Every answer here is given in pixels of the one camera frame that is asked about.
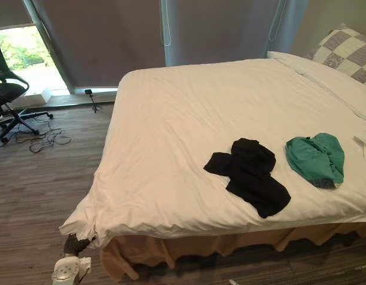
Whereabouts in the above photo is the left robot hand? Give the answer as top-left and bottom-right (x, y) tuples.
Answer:
(63, 233), (98, 258)

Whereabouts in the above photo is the white duvet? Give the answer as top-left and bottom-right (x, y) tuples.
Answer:
(58, 58), (366, 249)

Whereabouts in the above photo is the tan bed skirt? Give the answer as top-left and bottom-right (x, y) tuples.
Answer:
(100, 221), (366, 281)

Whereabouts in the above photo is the white folded cloth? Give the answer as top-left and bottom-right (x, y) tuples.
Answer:
(352, 127), (366, 157)

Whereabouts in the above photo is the white box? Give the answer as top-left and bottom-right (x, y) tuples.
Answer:
(8, 87), (55, 110)

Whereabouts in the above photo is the black office chair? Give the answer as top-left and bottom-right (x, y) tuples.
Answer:
(0, 29), (54, 143)

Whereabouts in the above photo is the black garment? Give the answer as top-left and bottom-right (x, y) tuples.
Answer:
(203, 137), (292, 219)

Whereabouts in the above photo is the grey roller blind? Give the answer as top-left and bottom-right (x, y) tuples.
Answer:
(0, 0), (33, 30)
(30, 0), (166, 90)
(159, 0), (311, 68)

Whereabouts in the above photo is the green garment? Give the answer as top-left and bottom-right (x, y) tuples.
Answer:
(285, 132), (345, 189)

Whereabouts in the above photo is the white pillow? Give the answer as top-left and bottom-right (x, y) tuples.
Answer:
(266, 50), (366, 124)

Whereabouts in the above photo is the grey checkered pillow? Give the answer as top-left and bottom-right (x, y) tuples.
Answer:
(307, 23), (366, 86)

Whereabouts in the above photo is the tangled black floor cable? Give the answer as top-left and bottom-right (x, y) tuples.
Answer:
(0, 112), (72, 154)

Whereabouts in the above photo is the small black tripod camera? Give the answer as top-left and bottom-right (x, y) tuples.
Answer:
(84, 88), (103, 114)

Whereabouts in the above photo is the white blind pull cord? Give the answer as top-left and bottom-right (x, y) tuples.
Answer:
(159, 0), (172, 47)
(268, 0), (288, 42)

